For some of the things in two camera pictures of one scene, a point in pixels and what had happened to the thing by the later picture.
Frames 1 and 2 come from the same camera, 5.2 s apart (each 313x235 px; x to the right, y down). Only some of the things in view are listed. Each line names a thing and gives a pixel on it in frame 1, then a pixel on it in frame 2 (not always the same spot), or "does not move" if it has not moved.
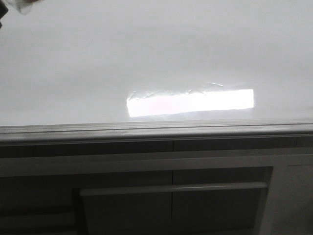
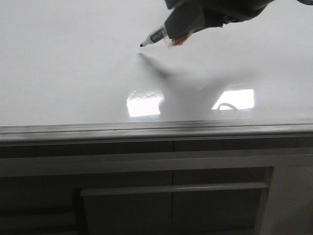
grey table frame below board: (244, 186) does not move
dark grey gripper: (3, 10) → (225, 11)
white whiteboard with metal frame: (86, 70) does not move
